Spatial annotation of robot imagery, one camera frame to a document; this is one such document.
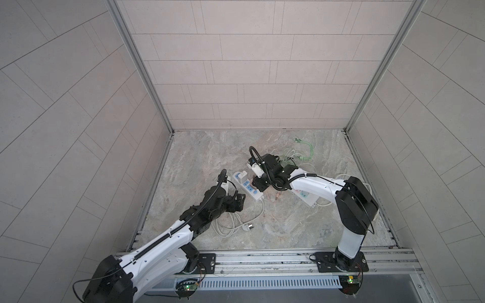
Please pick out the right green circuit board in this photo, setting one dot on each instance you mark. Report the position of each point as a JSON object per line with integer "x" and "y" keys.
{"x": 350, "y": 284}

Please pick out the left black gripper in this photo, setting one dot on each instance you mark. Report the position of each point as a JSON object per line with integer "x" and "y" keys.
{"x": 239, "y": 205}

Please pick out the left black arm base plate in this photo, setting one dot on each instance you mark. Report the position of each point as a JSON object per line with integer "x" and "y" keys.
{"x": 202, "y": 264}

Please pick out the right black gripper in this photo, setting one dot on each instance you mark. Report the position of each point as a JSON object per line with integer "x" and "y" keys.
{"x": 257, "y": 185}

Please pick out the green circuit board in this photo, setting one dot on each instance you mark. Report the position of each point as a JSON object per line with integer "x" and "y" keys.
{"x": 350, "y": 284}
{"x": 186, "y": 288}

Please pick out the left green circuit board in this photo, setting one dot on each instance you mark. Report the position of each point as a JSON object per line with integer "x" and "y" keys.
{"x": 186, "y": 288}

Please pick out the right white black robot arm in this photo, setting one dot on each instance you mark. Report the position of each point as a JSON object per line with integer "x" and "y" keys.
{"x": 356, "y": 206}

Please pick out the white charger adapter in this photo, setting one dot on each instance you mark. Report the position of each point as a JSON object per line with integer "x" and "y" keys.
{"x": 241, "y": 176}

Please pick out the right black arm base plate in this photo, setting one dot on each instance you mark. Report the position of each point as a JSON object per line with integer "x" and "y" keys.
{"x": 326, "y": 261}

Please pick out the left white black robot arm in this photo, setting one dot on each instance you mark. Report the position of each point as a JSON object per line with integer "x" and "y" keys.
{"x": 128, "y": 278}

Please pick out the white multicolour socket power strip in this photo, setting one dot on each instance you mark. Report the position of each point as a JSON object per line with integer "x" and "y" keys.
{"x": 308, "y": 198}

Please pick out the aluminium mounting rail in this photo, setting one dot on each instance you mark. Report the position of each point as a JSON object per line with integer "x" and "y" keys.
{"x": 293, "y": 267}

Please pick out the white blue socket power strip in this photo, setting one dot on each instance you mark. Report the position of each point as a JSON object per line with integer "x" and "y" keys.
{"x": 248, "y": 187}

